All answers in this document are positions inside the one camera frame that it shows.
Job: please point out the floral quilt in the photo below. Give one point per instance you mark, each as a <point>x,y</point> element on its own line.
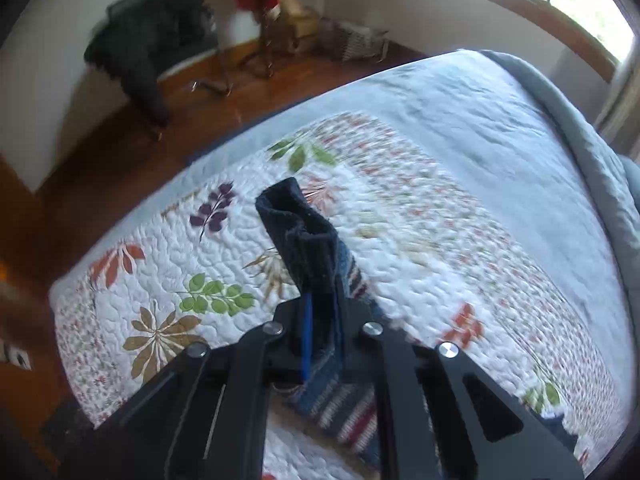
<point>450,160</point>

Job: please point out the wicker basket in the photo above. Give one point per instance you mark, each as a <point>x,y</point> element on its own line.
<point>352,40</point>

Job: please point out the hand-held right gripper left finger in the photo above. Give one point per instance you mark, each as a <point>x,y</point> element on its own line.
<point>306,340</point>

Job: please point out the dark garment pile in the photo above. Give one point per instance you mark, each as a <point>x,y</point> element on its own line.
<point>150,40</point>

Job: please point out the grey comforter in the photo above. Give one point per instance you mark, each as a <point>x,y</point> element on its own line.
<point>590,160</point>

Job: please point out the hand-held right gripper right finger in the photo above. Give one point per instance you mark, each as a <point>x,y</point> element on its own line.
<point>357,345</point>

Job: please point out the striped knit sweater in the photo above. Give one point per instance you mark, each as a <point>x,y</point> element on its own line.
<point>300,220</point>

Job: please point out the cardboard box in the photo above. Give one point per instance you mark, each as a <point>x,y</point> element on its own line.
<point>300,22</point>

